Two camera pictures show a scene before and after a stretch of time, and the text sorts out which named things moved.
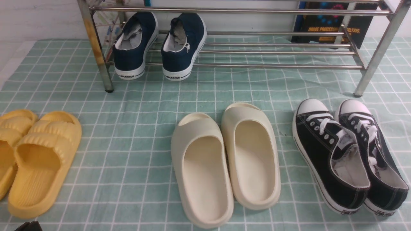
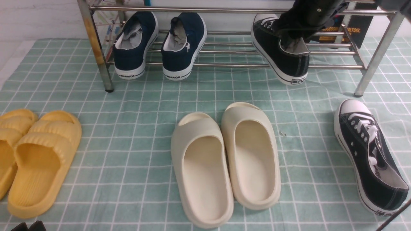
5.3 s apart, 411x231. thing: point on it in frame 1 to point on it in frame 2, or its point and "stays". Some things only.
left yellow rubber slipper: (13, 123) stays
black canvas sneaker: (333, 156) to (291, 64)
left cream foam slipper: (202, 170) stays
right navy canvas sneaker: (182, 47) stays
